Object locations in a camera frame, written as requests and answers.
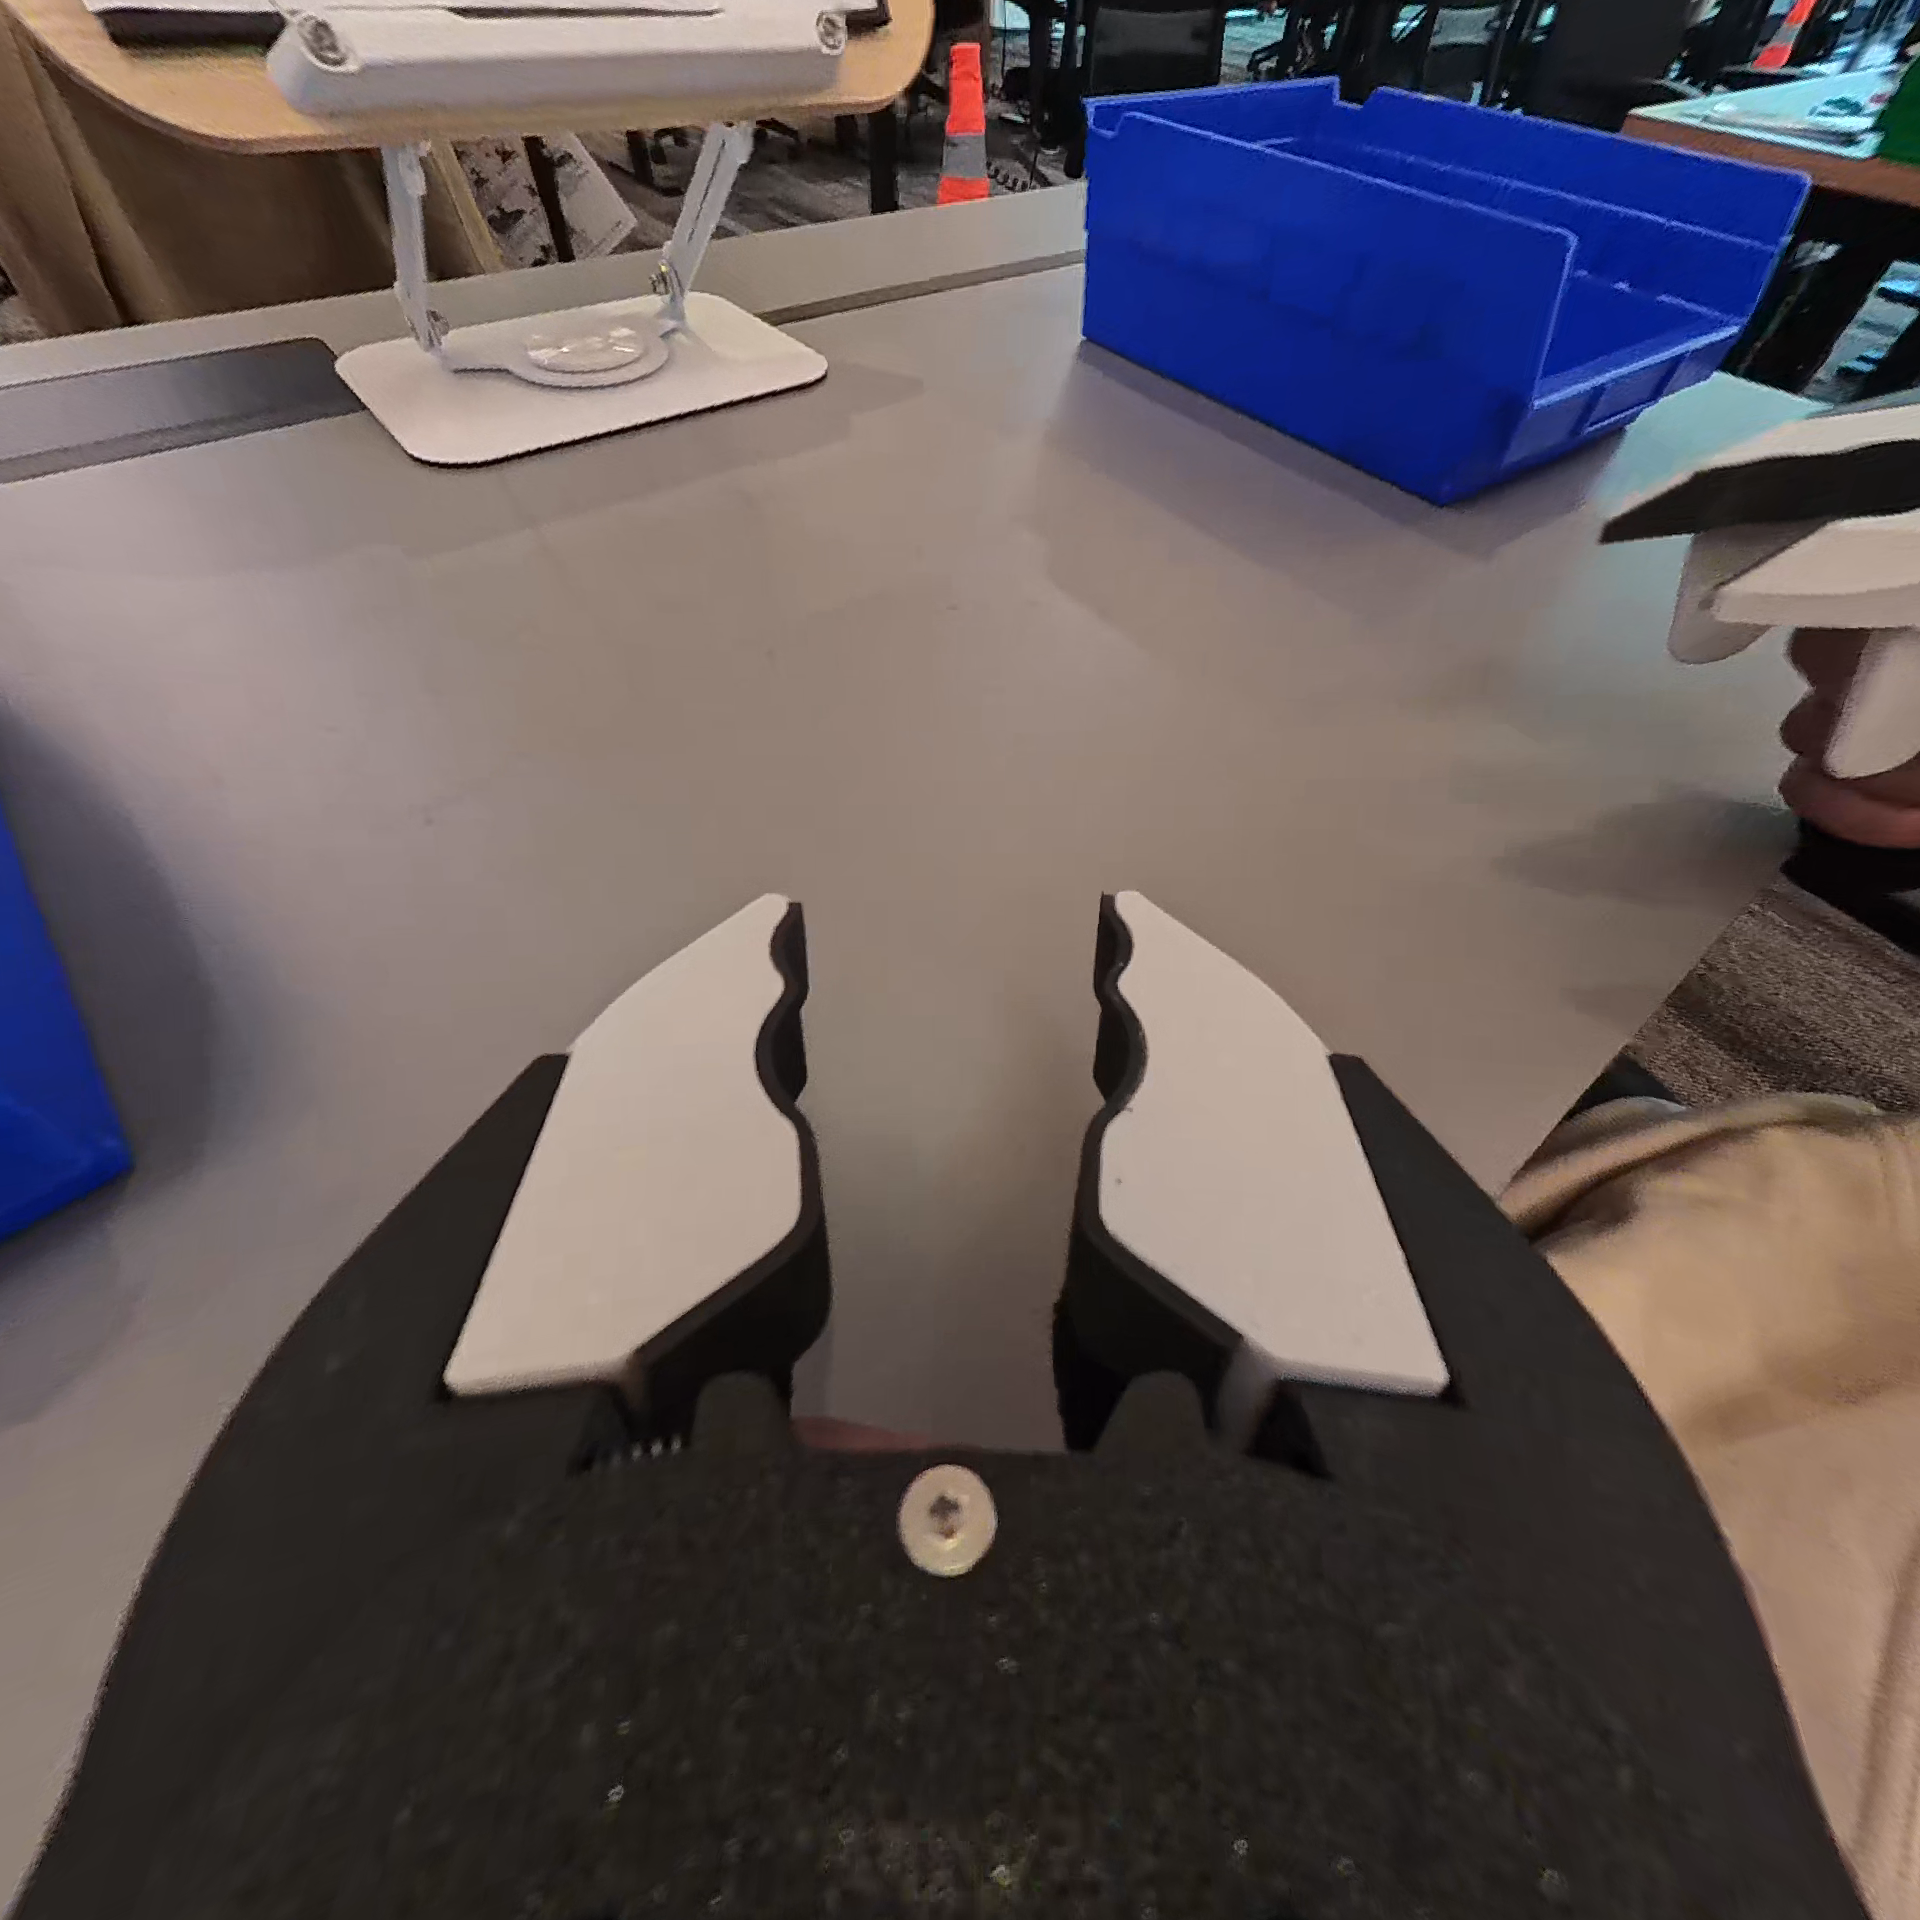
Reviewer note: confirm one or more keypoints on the green plastic crate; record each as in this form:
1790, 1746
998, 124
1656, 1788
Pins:
1899, 120

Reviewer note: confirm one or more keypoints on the blue plastic bin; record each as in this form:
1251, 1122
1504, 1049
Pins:
1320, 330
43, 1080

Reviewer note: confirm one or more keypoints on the orange traffic cone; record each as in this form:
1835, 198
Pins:
964, 149

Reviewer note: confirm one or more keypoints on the person's black chair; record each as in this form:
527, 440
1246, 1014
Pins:
1860, 893

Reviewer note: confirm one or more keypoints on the long wooden desk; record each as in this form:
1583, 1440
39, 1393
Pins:
1739, 129

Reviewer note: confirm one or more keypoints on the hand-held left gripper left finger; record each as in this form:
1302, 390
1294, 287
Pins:
628, 1172

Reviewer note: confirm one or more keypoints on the white folding stand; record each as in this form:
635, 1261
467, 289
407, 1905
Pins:
721, 368

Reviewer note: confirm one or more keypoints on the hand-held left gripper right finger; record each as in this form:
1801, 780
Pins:
1259, 1185

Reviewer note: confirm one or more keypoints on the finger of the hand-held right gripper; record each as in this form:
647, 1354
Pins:
1860, 578
1799, 480

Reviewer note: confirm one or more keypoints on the brown fabric cover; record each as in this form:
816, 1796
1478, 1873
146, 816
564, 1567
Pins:
90, 224

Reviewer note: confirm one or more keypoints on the person's right hand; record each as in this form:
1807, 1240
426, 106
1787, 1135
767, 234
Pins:
1867, 809

